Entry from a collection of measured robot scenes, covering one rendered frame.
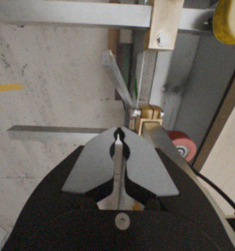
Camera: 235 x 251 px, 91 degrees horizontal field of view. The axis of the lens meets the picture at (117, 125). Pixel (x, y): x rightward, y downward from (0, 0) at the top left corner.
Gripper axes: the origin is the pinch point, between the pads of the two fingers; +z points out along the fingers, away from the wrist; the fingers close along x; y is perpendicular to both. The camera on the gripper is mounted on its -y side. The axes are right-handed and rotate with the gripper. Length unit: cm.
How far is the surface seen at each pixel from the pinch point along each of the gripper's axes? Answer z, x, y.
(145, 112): 12.8, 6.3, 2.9
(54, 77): 99, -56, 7
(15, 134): 13.3, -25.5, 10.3
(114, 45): 91, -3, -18
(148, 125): 10.6, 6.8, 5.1
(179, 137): 9.4, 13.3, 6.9
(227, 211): 9, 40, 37
